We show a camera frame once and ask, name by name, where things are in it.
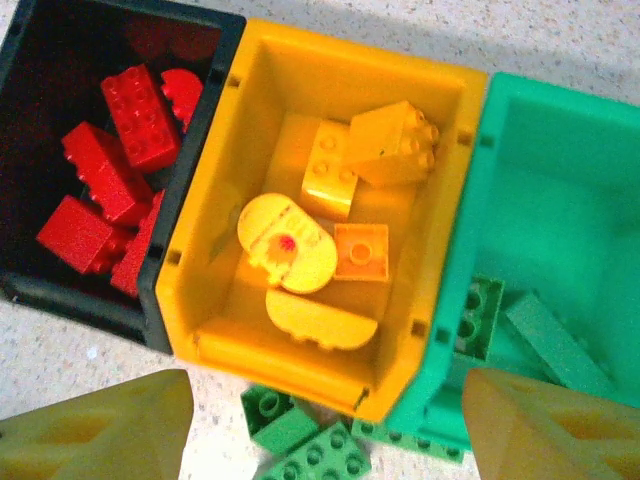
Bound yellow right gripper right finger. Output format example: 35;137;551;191
461;367;640;480

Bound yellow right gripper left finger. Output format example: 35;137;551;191
0;368;195;480

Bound green two-by-four lego brick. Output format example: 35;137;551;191
452;274;506;361
257;420;374;480

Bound yellow half-round lego brick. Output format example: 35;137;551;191
264;288;379;354

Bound yellow round printed lego piece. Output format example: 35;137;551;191
236;192;339;295

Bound orange-yellow two-by-two lego brick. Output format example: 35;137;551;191
332;223;390;282

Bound yellow two-by-two lego brick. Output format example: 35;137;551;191
344;100;441;189

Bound yellow curved lego brick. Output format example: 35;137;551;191
299;118;361;223

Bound red half-round lego brick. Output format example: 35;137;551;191
159;68;205;134

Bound thin green lego plate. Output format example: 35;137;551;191
349;417;466;465

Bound green two-by-two lego brick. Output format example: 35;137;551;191
239;384;321;457

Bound green plastic bin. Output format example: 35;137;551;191
384;71;640;451

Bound black plastic bin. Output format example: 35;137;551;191
0;0;249;357

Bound red two-by-four lego brick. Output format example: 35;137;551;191
99;63;182;174

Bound yellow plastic bin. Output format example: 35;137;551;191
155;17;490;425

